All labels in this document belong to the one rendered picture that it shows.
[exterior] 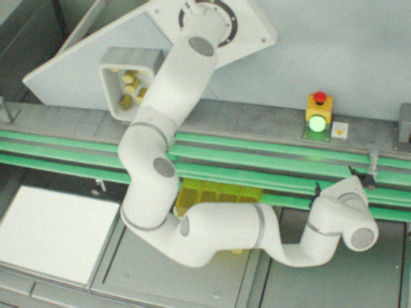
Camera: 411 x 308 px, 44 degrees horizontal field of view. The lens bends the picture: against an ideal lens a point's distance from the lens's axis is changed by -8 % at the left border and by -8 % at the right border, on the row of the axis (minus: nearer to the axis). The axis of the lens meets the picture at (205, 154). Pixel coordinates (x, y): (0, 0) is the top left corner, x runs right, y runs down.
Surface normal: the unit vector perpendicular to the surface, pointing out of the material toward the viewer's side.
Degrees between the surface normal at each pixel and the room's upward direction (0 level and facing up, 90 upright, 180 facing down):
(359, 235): 31
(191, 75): 91
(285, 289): 90
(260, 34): 5
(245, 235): 48
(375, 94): 0
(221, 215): 92
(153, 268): 90
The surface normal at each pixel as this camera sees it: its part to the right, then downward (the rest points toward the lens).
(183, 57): 0.22, -0.66
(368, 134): -0.11, -0.67
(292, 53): -0.25, 0.73
